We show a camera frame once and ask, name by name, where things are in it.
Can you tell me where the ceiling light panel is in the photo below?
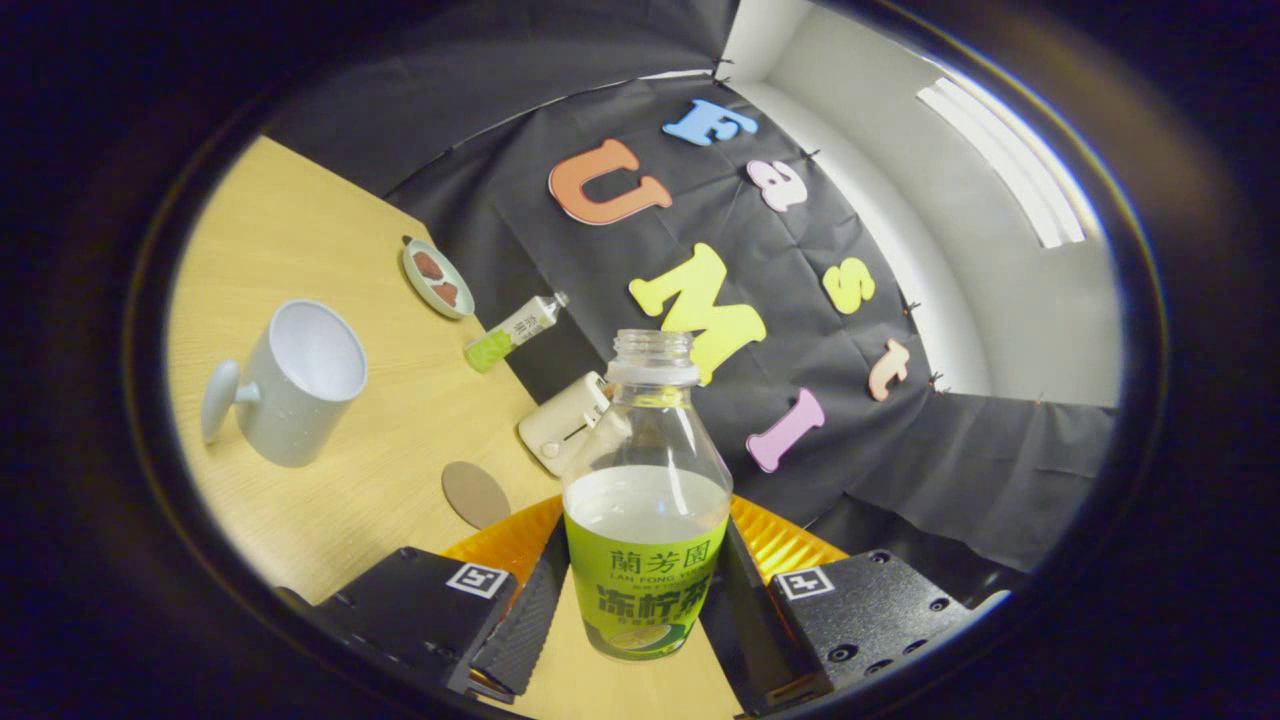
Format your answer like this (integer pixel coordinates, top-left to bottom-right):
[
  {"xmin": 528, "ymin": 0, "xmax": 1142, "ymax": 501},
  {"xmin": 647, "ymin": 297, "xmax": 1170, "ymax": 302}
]
[{"xmin": 916, "ymin": 78, "xmax": 1087, "ymax": 250}]

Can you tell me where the wooden table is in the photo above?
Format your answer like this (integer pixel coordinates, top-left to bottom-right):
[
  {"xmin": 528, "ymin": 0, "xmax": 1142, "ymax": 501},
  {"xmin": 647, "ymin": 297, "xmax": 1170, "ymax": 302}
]
[{"xmin": 165, "ymin": 135, "xmax": 746, "ymax": 720}]

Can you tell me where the white toaster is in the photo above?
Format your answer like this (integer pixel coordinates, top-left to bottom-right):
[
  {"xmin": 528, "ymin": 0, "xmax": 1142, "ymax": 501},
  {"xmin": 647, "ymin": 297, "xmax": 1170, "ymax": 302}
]
[{"xmin": 517, "ymin": 371, "xmax": 613, "ymax": 478}]

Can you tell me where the slim bottle with green drink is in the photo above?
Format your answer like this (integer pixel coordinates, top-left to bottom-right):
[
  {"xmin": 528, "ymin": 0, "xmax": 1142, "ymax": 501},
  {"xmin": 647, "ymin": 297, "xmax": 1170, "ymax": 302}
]
[{"xmin": 464, "ymin": 291, "xmax": 571, "ymax": 375}]

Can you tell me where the white cup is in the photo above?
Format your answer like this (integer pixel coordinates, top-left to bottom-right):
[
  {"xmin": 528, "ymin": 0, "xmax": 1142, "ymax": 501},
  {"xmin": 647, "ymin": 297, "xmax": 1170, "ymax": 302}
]
[{"xmin": 200, "ymin": 298, "xmax": 369, "ymax": 469}]

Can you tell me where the round brown coaster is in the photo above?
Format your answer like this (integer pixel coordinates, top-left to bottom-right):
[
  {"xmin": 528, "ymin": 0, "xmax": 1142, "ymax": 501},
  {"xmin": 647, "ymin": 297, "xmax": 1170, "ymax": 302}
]
[{"xmin": 442, "ymin": 461, "xmax": 513, "ymax": 530}]

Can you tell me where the green label juice bottle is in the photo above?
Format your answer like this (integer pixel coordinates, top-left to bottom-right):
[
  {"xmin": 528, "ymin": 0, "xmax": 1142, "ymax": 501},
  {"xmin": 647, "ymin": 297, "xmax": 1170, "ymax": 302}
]
[{"xmin": 561, "ymin": 329, "xmax": 734, "ymax": 662}]

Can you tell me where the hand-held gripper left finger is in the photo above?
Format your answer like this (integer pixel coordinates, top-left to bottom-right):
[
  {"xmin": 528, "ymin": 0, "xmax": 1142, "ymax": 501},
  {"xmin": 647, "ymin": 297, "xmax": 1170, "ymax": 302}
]
[{"xmin": 275, "ymin": 495, "xmax": 571, "ymax": 706}]

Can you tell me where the pale green plate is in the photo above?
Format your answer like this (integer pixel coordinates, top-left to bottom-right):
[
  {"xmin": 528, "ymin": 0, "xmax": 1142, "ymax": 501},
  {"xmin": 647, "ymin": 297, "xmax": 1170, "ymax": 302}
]
[{"xmin": 402, "ymin": 237, "xmax": 476, "ymax": 321}]

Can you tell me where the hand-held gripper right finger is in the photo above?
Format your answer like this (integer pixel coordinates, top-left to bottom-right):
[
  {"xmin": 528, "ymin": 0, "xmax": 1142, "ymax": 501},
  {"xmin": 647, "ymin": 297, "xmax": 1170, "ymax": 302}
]
[{"xmin": 700, "ymin": 495, "xmax": 1011, "ymax": 716}]

